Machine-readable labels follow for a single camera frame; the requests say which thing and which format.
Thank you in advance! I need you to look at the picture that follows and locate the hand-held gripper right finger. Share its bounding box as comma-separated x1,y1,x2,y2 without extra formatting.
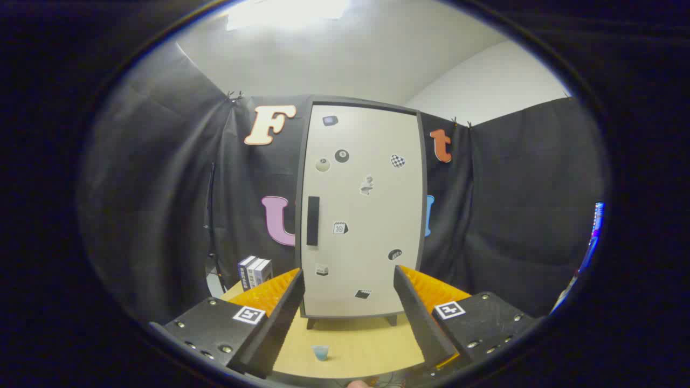
394,264,540,373

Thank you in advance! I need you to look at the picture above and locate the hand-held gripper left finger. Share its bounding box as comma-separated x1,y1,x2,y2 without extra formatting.
148,268,306,379

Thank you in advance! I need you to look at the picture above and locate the black door handle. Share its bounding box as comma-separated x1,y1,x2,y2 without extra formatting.
307,196,320,246

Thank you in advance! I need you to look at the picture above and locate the white spine book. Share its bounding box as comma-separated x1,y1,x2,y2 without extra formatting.
245,258,264,288

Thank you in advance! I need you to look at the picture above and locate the blue spine book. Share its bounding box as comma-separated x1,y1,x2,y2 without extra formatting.
238,256,255,289

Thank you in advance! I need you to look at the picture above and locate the black backdrop cloth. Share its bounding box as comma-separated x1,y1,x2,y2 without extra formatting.
81,43,610,324

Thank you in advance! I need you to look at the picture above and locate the grey cabinet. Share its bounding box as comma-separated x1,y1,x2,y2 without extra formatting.
295,96,429,329

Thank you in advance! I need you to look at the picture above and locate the black cable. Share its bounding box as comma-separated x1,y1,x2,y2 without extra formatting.
204,162,227,292

